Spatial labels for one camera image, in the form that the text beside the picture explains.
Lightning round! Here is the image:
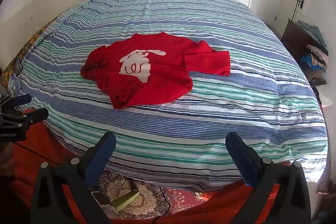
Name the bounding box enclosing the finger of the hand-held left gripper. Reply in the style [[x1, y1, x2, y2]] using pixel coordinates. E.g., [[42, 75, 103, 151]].
[[20, 108, 49, 125], [0, 94, 32, 109]]

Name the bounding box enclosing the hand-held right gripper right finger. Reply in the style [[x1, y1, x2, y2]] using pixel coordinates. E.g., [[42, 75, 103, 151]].
[[226, 131, 313, 224]]

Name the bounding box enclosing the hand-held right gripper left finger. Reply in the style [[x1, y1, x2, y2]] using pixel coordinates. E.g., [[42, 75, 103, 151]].
[[30, 132, 117, 224]]

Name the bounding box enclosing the red sweater with white print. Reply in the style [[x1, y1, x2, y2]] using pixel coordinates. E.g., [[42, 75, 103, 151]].
[[80, 32, 231, 110]]

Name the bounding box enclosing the pile of clothes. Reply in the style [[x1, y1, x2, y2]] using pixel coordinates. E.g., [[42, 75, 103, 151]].
[[297, 20, 329, 83]]

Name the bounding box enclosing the orange fleece blanket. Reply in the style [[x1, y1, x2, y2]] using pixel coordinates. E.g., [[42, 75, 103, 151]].
[[8, 108, 292, 224]]

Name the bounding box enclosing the floral sheet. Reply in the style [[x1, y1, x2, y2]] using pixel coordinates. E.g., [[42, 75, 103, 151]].
[[0, 18, 57, 88]]

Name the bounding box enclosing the green box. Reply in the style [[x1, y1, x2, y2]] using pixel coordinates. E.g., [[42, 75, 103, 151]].
[[109, 189, 140, 212]]

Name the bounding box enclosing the striped bed cover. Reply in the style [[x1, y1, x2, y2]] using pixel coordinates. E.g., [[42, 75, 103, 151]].
[[8, 0, 329, 192]]

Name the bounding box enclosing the patterned rug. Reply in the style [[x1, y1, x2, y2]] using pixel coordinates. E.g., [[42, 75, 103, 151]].
[[89, 171, 212, 218]]

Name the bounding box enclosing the beige headboard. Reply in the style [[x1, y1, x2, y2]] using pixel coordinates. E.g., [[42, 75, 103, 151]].
[[0, 0, 109, 71]]

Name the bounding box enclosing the dark wooden dresser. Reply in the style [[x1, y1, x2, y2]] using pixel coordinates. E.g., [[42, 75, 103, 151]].
[[280, 18, 317, 83]]

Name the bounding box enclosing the black cable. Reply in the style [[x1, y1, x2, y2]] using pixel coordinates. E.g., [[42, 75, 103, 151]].
[[10, 142, 80, 165], [152, 185, 171, 224]]

